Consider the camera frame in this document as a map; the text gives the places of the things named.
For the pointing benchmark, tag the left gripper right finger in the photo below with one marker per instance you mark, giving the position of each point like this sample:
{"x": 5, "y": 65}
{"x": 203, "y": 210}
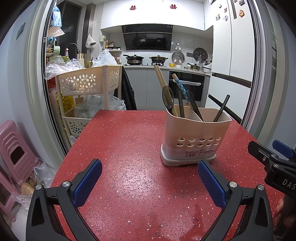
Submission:
{"x": 256, "y": 221}

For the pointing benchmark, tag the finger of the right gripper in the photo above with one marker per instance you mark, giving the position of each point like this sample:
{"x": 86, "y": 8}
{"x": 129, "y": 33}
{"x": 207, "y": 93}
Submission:
{"x": 285, "y": 150}
{"x": 262, "y": 154}

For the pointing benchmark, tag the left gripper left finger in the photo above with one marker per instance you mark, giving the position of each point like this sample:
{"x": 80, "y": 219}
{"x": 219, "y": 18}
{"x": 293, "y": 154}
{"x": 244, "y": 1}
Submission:
{"x": 43, "y": 222}

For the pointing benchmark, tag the black utensil handle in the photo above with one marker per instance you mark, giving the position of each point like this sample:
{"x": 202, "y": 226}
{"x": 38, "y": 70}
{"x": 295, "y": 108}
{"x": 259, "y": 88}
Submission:
{"x": 193, "y": 104}

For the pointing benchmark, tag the blue patterned wooden chopstick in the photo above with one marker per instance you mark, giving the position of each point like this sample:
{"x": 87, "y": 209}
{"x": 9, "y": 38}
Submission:
{"x": 180, "y": 86}

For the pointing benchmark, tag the brown spoon grey handle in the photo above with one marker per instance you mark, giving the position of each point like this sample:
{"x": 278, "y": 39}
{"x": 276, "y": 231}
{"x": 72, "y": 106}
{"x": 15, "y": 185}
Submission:
{"x": 168, "y": 99}

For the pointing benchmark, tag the small brown spoon black handle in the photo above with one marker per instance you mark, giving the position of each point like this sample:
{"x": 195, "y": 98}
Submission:
{"x": 181, "y": 107}

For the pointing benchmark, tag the right hand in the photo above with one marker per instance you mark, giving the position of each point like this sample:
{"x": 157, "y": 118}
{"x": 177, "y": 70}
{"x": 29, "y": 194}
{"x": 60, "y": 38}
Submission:
{"x": 284, "y": 212}

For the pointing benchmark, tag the black utensil in holder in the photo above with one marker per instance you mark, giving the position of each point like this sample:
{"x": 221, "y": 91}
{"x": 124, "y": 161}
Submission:
{"x": 221, "y": 108}

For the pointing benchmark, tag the pink plastic stool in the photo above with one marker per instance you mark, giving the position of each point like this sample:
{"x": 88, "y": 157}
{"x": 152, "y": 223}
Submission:
{"x": 20, "y": 161}

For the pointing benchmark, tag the beige utensil holder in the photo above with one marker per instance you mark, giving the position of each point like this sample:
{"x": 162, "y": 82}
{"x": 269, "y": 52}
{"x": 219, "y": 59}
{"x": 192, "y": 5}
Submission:
{"x": 190, "y": 139}

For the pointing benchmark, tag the black built-in oven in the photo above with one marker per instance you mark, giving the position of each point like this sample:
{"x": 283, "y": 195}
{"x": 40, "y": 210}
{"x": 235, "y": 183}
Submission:
{"x": 197, "y": 84}

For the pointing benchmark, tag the white refrigerator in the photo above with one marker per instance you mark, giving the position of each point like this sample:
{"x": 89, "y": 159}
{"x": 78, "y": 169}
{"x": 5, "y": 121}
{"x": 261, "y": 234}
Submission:
{"x": 233, "y": 56}

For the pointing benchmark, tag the wooden chopstick in holder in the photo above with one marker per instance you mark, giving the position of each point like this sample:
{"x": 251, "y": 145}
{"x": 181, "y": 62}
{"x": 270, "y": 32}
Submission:
{"x": 160, "y": 76}
{"x": 175, "y": 113}

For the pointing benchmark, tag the black hanging cloth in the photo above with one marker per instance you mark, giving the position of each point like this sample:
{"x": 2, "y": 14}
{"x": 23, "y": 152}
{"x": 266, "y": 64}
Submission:
{"x": 127, "y": 92}

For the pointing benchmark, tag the beige perforated storage rack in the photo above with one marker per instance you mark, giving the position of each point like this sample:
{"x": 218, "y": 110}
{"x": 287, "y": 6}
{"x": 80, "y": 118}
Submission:
{"x": 88, "y": 81}

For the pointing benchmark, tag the black wok on stove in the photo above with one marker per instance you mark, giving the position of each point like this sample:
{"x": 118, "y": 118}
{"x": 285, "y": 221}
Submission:
{"x": 134, "y": 60}

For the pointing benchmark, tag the black range hood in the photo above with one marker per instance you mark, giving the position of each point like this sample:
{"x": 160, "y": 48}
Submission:
{"x": 147, "y": 36}

